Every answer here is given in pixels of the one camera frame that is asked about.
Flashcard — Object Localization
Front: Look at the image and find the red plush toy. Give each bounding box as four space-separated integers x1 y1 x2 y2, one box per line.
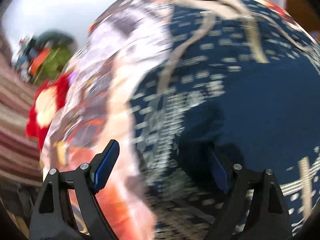
25 74 69 150

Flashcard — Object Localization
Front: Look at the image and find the navy patterned garment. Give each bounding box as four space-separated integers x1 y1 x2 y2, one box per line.
130 0 319 239

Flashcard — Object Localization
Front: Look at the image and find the pile of clutter on table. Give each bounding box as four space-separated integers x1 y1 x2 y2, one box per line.
12 30 75 82

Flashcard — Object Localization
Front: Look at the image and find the printed newspaper-pattern bedspread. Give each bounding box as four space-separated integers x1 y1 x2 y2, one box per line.
40 0 171 239

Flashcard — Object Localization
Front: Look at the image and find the green covered side table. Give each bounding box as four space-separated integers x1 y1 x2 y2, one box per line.
29 46 73 85

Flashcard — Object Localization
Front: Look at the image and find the striped pink curtain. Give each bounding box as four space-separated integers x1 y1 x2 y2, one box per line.
1 31 42 186

